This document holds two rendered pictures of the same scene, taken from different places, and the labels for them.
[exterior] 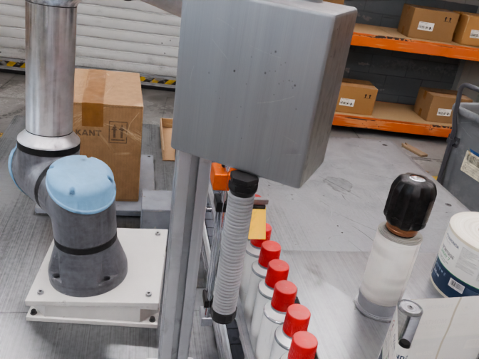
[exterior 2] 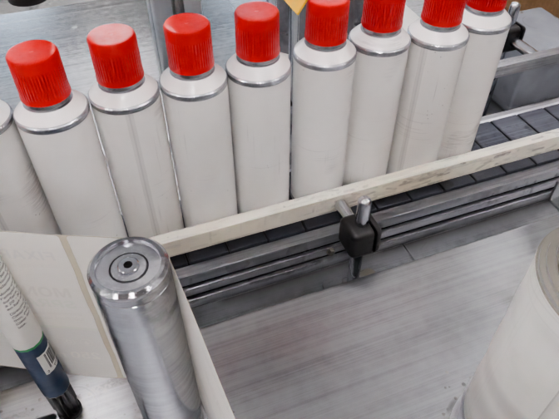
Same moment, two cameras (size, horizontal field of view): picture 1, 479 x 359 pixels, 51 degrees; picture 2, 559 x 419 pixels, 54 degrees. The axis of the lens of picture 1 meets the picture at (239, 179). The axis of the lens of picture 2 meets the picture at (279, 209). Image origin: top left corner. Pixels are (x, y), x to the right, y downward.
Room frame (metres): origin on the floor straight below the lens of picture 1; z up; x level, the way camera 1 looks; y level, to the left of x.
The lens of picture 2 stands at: (0.66, -0.45, 1.27)
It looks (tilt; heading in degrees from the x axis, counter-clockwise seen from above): 45 degrees down; 83
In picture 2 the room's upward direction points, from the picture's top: straight up
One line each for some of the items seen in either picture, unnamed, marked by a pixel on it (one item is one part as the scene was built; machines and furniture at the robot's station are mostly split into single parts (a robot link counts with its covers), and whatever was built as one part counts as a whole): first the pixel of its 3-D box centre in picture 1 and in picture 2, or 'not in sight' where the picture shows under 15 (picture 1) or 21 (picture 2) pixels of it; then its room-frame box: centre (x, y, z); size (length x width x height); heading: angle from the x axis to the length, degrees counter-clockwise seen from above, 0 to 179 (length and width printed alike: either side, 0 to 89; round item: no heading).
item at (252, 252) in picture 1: (254, 273); (321, 109); (0.75, -0.05, 0.98); 0.05 x 0.05 x 0.20
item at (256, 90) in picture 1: (260, 81); not in sight; (0.58, -0.01, 1.38); 0.17 x 0.10 x 0.19; 69
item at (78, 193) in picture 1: (80, 199); not in sight; (0.80, 0.28, 1.05); 0.13 x 0.12 x 0.14; 48
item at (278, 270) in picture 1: (268, 316); (200, 138); (0.64, -0.08, 0.98); 0.05 x 0.05 x 0.20
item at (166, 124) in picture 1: (197, 139); not in sight; (1.67, 0.17, 0.85); 0.30 x 0.26 x 0.04; 13
